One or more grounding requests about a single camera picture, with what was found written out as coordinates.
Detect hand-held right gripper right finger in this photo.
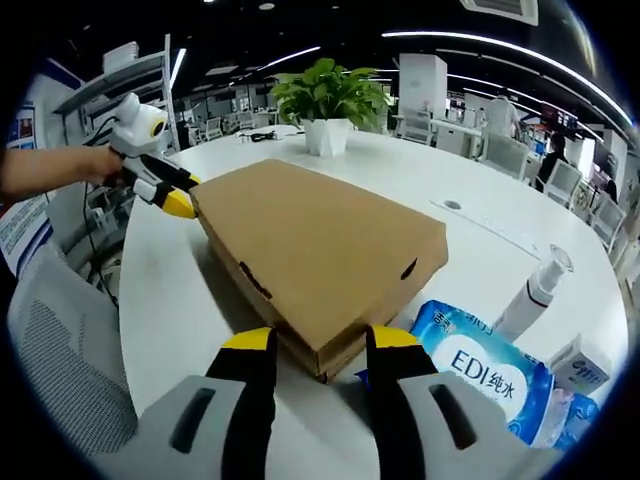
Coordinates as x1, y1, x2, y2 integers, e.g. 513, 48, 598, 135
364, 323, 551, 480

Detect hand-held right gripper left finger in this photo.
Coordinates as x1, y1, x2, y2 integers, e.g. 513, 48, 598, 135
92, 325, 279, 480

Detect blue wet wipes pack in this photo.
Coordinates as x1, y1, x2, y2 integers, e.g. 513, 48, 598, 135
409, 298, 560, 450

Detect brown cardboard shoe box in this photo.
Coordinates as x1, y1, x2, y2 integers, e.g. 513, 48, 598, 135
189, 158, 449, 385

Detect white pump bottle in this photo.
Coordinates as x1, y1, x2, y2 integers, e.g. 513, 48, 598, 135
492, 243, 576, 344

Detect small white grey carton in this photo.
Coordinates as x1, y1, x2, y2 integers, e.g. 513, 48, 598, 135
546, 333, 615, 397

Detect person's left hand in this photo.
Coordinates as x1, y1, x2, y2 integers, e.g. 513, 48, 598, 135
74, 146, 135, 190

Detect grey metal shelf rack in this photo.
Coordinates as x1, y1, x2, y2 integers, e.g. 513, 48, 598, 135
52, 33, 174, 151

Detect green potted plant white pot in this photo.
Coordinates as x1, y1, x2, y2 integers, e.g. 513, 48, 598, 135
269, 57, 394, 157

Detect grey mesh office chair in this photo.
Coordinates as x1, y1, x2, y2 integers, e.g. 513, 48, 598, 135
7, 243, 140, 459

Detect group of white office chairs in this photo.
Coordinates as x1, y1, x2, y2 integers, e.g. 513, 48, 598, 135
394, 107, 634, 261

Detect curved ceiling light strip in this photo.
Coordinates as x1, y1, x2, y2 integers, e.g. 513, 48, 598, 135
381, 30, 632, 122

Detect white ceiling air conditioner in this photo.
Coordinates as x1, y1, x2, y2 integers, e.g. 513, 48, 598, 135
459, 0, 540, 26

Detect black cable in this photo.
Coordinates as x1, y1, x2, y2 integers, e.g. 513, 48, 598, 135
238, 129, 279, 144

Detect blue white wall poster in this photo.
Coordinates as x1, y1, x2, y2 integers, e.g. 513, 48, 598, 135
0, 97, 54, 276

